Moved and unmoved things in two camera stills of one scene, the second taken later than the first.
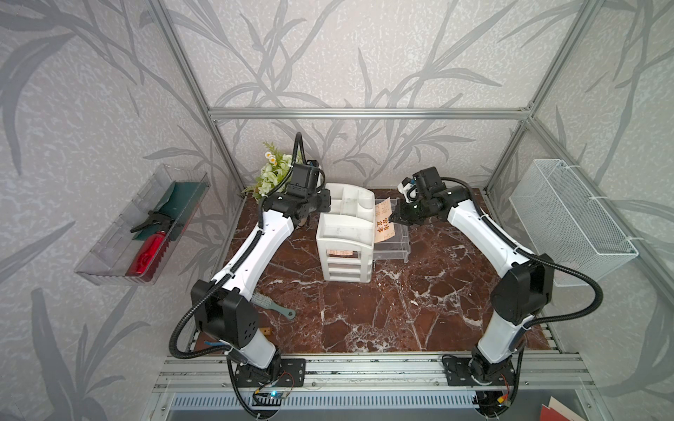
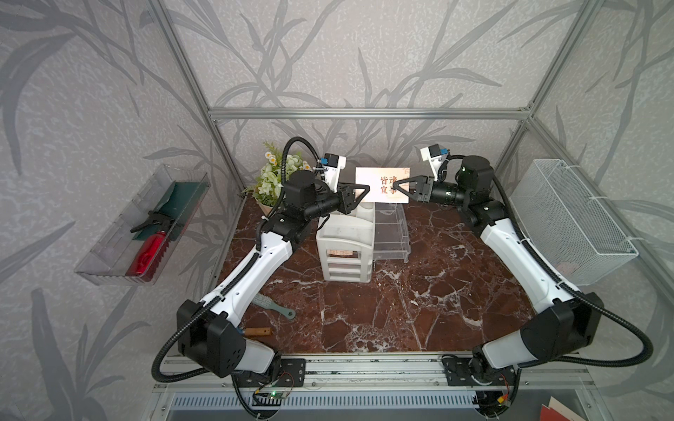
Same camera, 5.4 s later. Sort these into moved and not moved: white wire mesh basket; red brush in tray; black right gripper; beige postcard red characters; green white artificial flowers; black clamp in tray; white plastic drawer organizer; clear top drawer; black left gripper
Moved: black right gripper; black left gripper; beige postcard red characters
Not moved: clear top drawer; white plastic drawer organizer; black clamp in tray; white wire mesh basket; green white artificial flowers; red brush in tray
